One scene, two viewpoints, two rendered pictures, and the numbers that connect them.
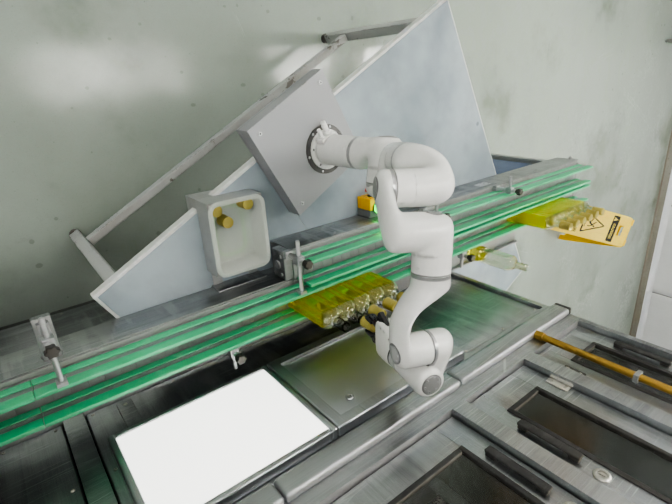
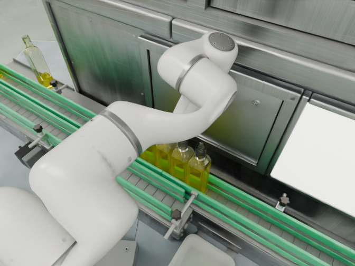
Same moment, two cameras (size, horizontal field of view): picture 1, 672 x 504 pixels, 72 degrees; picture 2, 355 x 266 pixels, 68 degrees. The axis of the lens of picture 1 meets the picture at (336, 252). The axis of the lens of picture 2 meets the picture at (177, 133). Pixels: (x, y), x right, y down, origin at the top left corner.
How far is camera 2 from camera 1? 0.62 m
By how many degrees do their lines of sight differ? 16
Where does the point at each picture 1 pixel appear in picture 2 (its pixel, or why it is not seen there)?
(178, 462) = not seen: outside the picture
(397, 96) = not seen: outside the picture
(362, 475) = (340, 46)
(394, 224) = (104, 244)
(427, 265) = (118, 153)
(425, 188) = (17, 233)
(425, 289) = (146, 129)
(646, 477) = not seen: outside the picture
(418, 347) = (207, 84)
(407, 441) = (271, 28)
